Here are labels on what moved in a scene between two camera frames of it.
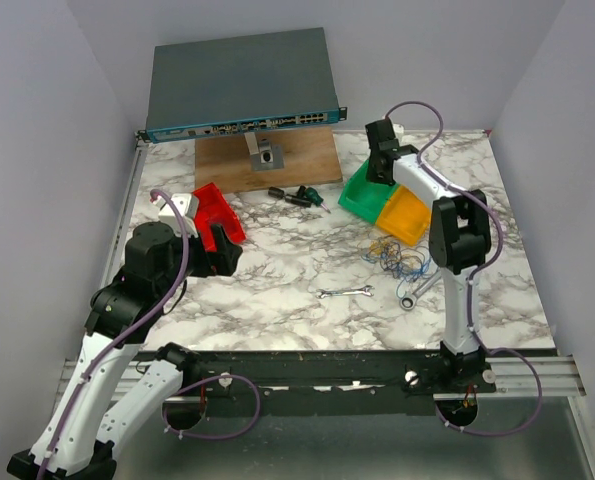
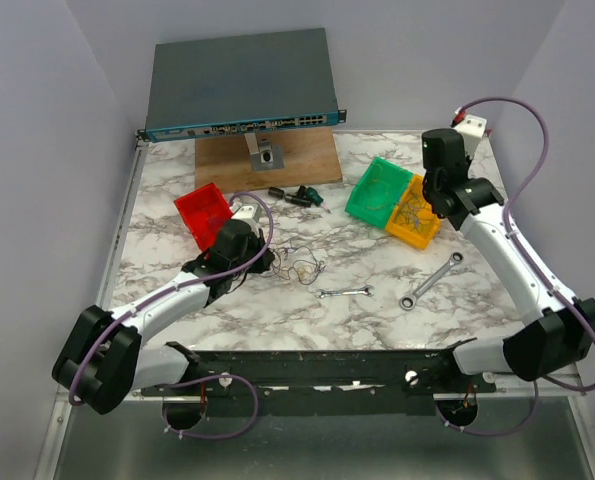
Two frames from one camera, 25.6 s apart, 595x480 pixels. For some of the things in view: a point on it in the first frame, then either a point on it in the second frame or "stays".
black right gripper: [371, 176] → [467, 160]
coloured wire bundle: [406, 263] → [295, 263]
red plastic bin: [211, 208] stays
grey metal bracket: [264, 155] stays
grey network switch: [236, 84] stays
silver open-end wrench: [363, 290] stays
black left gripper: [221, 262] → [263, 265]
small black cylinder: [275, 192] stays
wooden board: [310, 157] stays
